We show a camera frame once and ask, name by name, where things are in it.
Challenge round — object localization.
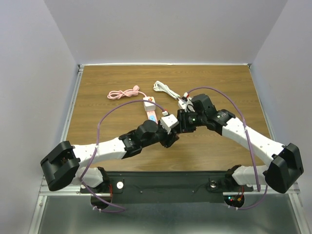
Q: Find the pink power cord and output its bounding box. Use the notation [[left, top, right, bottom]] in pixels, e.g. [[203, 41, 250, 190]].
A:
[[107, 85, 148, 100]]

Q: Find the pink power strip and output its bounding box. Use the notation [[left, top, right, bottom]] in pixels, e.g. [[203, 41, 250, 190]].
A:
[[146, 111, 158, 123]]

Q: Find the aluminium frame rail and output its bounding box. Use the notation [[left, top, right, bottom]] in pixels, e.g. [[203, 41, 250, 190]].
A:
[[39, 176, 81, 196]]

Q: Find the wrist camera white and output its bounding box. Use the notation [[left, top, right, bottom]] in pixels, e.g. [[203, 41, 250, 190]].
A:
[[160, 114, 179, 134], [181, 92, 194, 112]]

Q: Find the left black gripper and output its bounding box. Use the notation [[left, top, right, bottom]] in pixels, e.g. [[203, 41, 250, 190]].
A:
[[141, 117, 178, 148]]

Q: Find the blue usb charger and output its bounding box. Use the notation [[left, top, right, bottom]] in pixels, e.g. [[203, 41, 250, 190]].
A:
[[149, 115, 157, 122]]

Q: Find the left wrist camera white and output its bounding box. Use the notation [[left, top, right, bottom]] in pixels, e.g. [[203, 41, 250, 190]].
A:
[[160, 114, 179, 134]]

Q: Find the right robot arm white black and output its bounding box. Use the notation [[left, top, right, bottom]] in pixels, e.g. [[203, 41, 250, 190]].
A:
[[177, 94, 304, 194]]

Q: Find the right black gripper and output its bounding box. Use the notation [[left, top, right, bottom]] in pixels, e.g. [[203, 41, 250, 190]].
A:
[[173, 109, 206, 134]]

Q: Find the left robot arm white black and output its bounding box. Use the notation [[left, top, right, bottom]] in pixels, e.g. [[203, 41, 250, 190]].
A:
[[40, 117, 178, 192]]

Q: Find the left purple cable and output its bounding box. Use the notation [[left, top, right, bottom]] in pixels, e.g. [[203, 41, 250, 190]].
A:
[[80, 99, 169, 213]]

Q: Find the white power strip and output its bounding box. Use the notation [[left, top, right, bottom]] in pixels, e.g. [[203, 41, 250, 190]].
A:
[[178, 99, 186, 110]]

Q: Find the white cube socket adapter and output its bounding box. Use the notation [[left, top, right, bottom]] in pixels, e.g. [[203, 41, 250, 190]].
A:
[[143, 96, 156, 112]]

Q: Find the white power cord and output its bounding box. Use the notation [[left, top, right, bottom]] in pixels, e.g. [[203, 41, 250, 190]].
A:
[[153, 80, 183, 100]]

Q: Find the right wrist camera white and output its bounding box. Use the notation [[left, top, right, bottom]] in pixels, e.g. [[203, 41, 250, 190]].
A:
[[181, 92, 194, 112]]

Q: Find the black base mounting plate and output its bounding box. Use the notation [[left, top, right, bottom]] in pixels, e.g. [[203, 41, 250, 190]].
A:
[[92, 171, 253, 204]]

